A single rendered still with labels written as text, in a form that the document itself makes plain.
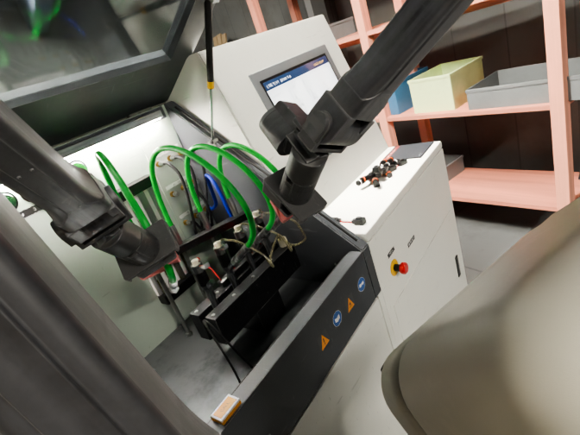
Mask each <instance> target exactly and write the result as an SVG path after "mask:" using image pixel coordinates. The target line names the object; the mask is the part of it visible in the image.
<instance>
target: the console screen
mask: <svg viewBox="0 0 580 435"><path fill-rule="evenodd" d="M340 78H341V76H340V74H339V72H338V70H337V68H336V66H335V64H334V62H333V60H332V58H331V56H330V54H329V52H328V50H327V48H326V46H325V44H324V45H322V46H319V47H315V48H314V49H311V50H309V51H306V52H304V53H302V54H299V55H296V56H294V57H292V58H290V59H288V60H284V61H282V62H280V63H277V64H275V65H272V66H270V67H267V68H265V69H262V70H261V71H258V72H254V73H252V74H250V75H249V79H250V81H251V82H252V84H253V86H254V87H255V89H256V91H257V93H258V95H259V97H260V98H261V100H262V102H263V104H264V105H265V107H266V109H267V110H269V109H271V108H272V107H274V106H275V105H276V103H277V102H278V101H280V100H281V101H286V102H291V103H296V104H297V105H298V106H299V107H300V108H301V109H302V110H303V111H304V112H305V113H306V114H307V115H308V114H309V112H310V110H311V109H312V107H313V106H314V105H315V104H316V103H317V102H318V100H319V99H320V97H321V96H322V95H323V93H324V92H325V90H329V91H331V89H332V88H333V87H334V85H335V84H336V83H337V82H338V81H339V80H340Z"/></svg>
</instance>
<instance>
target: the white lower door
mask: <svg viewBox="0 0 580 435"><path fill-rule="evenodd" d="M392 351H393V348H392V345H391V342H390V339H389V335H388V330H387V327H386V324H385V321H384V318H383V315H382V312H381V307H380V303H379V300H378V299H377V298H375V301H374V302H373V304H372V306H371V307H370V308H369V310H368V311H367V313H366V314H365V316H364V318H363V319H362V321H361V323H360V324H359V326H357V328H356V330H355V332H354V333H353V335H352V336H351V338H350V340H349V342H348V343H347V344H346V345H345V347H344V349H343V350H342V352H341V354H340V355H339V357H338V358H337V360H336V361H335V362H334V364H333V366H332V367H331V369H330V371H329V372H328V374H327V375H326V377H325V378H324V380H323V381H322V383H321V384H320V386H319V387H318V390H317V391H316V393H315V394H314V396H313V397H312V398H311V400H310V402H309V403H308V405H307V406H306V408H305V410H304V411H303V413H302V414H301V415H300V417H299V419H298V420H297V422H296V423H295V425H294V427H293V429H292V430H291V431H290V432H289V434H288V435H407V433H406V431H405V430H404V429H403V427H402V426H401V425H400V423H399V422H398V420H397V419H396V418H395V416H393V414H392V413H391V411H390V409H389V408H388V406H387V403H386V401H385V399H384V397H383V393H382V390H381V371H382V368H383V365H384V363H385V361H386V359H387V357H388V355H389V354H390V353H391V352H392Z"/></svg>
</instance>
